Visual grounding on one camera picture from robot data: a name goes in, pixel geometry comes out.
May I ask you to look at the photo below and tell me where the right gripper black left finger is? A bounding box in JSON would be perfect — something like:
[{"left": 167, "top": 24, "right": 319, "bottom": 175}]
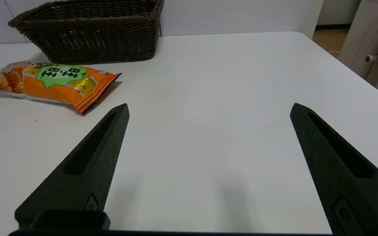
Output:
[{"left": 14, "top": 103, "right": 130, "bottom": 230}]

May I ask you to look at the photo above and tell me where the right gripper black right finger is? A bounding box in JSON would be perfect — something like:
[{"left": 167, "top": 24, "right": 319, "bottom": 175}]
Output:
[{"left": 290, "top": 103, "right": 378, "bottom": 235}]

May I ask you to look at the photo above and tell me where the dark brown wicker basket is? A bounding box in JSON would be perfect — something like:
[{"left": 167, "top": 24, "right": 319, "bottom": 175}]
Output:
[{"left": 8, "top": 0, "right": 165, "bottom": 65}]

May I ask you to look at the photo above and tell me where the orange snack bag, green badge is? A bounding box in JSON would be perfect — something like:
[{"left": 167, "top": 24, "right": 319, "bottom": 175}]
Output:
[{"left": 0, "top": 60, "right": 122, "bottom": 116}]

